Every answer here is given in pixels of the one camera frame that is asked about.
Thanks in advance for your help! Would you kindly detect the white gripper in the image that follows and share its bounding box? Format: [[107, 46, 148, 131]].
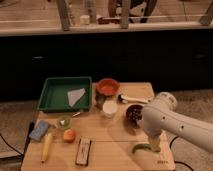
[[144, 129, 162, 152]]

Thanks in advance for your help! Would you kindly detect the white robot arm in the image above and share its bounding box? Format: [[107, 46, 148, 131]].
[[142, 92, 213, 153]]

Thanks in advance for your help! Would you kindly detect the white paper cup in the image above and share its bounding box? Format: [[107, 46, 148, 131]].
[[102, 100, 118, 118]]

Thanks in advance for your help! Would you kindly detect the small green cup with spoon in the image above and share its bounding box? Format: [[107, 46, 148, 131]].
[[55, 112, 79, 131]]

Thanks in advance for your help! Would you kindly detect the white folded paper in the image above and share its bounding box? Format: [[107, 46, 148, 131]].
[[67, 88, 85, 107]]

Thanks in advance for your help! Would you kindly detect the white cup on shelf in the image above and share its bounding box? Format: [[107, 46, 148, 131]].
[[80, 15, 90, 25]]

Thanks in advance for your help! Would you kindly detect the dark bowl with beans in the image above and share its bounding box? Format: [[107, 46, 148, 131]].
[[126, 104, 143, 126]]

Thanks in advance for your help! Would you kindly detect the orange bowl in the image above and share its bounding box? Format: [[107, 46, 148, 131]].
[[96, 78, 120, 96]]

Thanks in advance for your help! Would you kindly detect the dark rectangular wooden block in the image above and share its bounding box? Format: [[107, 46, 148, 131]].
[[75, 138, 91, 166]]

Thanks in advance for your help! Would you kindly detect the orange fruit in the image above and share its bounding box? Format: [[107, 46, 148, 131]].
[[63, 129, 76, 143]]

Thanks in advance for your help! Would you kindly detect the green plastic tray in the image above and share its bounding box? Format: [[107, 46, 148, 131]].
[[38, 76, 92, 113]]

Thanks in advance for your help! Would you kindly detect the blue sponge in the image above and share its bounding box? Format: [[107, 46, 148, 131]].
[[29, 120, 50, 142]]

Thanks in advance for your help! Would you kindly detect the black cable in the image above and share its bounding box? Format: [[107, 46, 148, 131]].
[[169, 135, 196, 171]]

